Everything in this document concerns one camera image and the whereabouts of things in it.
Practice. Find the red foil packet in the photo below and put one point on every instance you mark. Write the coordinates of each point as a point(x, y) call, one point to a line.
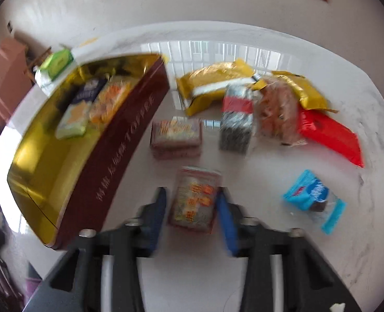
point(331, 133)

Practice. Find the green tissue pack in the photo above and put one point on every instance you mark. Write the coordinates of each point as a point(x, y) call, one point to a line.
point(57, 61)

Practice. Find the gold tin box red sides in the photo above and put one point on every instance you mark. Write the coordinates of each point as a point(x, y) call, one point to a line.
point(36, 169)

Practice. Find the pink cardboard box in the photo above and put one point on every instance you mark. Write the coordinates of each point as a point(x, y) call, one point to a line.
point(6, 68)

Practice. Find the clear bag of fried twists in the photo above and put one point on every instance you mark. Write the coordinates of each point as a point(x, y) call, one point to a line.
point(276, 113)

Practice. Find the blue and white cracker packet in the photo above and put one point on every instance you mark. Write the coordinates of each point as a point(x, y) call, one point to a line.
point(78, 110)

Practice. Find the pink red snack packet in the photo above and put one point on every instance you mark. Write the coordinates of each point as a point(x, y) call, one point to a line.
point(193, 198)
point(175, 133)

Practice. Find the large yellow snack bag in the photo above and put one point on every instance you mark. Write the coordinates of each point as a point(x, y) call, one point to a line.
point(205, 78)

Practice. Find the wooden chair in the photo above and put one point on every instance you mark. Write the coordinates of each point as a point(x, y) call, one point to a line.
point(32, 60)

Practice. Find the gold foil packet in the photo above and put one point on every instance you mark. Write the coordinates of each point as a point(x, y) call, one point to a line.
point(309, 91)

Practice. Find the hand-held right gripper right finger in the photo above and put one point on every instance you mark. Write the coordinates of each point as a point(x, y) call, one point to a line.
point(226, 224)

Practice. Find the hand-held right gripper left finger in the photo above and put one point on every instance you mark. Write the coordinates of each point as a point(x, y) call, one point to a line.
point(156, 221)

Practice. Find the silver and red snack packet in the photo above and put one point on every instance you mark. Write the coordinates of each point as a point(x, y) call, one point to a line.
point(235, 126)

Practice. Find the orange snack packet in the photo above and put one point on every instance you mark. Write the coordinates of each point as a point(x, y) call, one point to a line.
point(109, 100)

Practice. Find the light blue snack packet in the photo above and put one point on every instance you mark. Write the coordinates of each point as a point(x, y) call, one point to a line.
point(309, 191)

